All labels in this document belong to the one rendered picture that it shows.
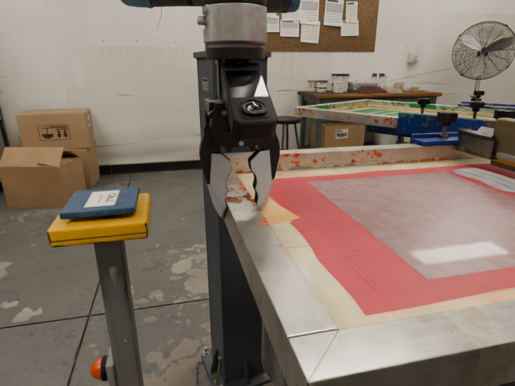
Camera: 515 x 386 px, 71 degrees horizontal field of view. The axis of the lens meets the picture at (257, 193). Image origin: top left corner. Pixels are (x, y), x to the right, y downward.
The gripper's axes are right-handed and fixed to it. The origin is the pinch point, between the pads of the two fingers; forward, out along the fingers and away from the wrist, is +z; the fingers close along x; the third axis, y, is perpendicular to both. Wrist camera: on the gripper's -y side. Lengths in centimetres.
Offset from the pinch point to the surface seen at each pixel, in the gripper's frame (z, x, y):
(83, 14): -64, 82, 380
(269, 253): -1.0, 0.0, -14.3
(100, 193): 1.0, 19.8, 14.3
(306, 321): -1.1, 0.1, -24.3
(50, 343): 98, 67, 103
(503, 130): -6, -57, 15
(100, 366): 31.4, 23.4, 10.5
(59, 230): 3.0, 24.0, 5.4
